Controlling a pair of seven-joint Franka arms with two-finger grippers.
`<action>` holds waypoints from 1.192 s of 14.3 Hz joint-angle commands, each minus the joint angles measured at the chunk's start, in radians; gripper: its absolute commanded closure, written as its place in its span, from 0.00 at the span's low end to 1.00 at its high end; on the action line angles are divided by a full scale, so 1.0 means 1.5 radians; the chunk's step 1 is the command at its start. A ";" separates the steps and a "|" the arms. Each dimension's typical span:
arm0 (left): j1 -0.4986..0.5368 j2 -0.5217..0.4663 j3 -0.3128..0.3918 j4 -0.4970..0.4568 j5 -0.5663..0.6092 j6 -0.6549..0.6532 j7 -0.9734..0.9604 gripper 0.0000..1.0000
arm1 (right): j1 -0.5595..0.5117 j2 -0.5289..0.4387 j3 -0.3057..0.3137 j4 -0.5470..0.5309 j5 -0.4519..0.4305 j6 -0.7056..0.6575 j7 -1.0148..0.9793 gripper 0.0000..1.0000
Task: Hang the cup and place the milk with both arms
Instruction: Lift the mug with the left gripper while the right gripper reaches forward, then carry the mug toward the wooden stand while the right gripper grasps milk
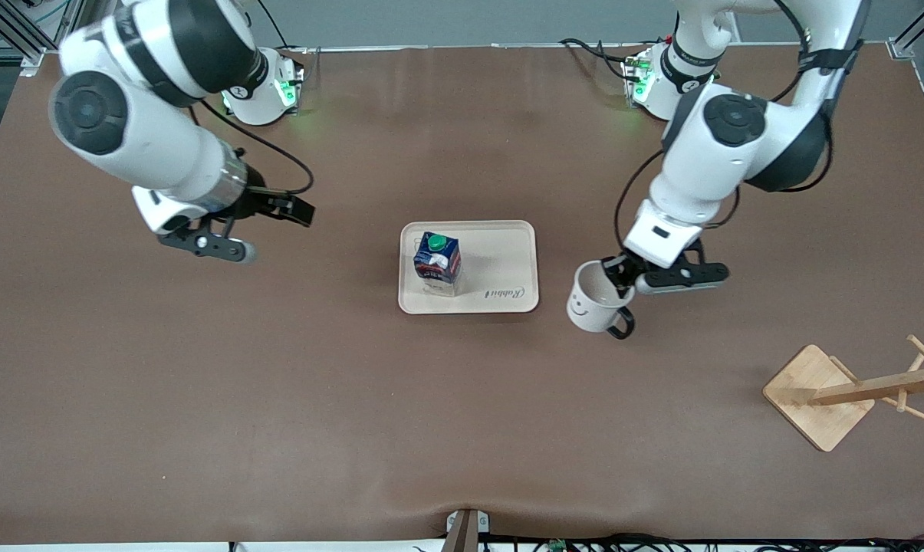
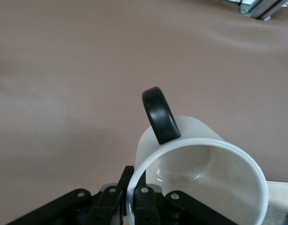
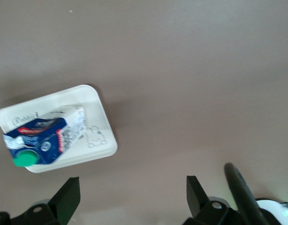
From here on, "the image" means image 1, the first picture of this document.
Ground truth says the black arm base cable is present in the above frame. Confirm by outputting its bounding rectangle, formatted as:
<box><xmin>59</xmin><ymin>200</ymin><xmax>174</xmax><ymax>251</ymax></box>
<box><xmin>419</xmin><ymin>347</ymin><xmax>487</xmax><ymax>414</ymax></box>
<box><xmin>559</xmin><ymin>37</ymin><xmax>648</xmax><ymax>82</ymax></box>
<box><xmin>256</xmin><ymin>0</ymin><xmax>311</xmax><ymax>56</ymax></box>

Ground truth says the black right arm base cable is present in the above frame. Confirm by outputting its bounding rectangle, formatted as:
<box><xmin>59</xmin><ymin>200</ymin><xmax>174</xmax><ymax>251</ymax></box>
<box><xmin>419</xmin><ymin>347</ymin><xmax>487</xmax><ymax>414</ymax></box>
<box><xmin>256</xmin><ymin>0</ymin><xmax>311</xmax><ymax>56</ymax></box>

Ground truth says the white smiley mug black handle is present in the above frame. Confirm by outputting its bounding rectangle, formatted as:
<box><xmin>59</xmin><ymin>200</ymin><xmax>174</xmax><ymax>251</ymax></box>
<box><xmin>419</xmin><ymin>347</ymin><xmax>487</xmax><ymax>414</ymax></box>
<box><xmin>567</xmin><ymin>260</ymin><xmax>636</xmax><ymax>340</ymax></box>

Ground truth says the black left arm base cable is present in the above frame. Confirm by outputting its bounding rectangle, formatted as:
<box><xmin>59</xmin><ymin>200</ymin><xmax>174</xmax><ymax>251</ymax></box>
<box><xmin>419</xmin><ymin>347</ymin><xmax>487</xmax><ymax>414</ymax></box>
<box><xmin>559</xmin><ymin>37</ymin><xmax>648</xmax><ymax>82</ymax></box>

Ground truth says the beige plastic serving tray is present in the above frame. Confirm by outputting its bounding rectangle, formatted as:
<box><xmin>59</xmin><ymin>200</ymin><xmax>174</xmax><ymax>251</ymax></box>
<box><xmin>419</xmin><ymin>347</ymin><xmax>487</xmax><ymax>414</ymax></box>
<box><xmin>397</xmin><ymin>220</ymin><xmax>541</xmax><ymax>315</ymax></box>

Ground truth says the blue milk carton green cap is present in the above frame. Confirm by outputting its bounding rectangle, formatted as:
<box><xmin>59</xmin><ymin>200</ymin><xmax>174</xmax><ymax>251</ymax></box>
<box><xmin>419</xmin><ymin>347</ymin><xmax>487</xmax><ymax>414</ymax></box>
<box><xmin>413</xmin><ymin>231</ymin><xmax>462</xmax><ymax>297</ymax></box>

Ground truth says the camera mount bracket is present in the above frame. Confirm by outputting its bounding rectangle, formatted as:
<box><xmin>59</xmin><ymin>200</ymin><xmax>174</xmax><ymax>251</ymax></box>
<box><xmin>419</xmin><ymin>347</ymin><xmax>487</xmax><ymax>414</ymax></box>
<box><xmin>442</xmin><ymin>508</ymin><xmax>492</xmax><ymax>552</ymax></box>

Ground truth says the wooden cup hanging rack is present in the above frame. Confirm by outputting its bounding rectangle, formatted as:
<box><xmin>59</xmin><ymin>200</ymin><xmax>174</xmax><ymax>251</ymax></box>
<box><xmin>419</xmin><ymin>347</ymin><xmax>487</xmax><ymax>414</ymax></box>
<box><xmin>762</xmin><ymin>334</ymin><xmax>924</xmax><ymax>453</ymax></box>

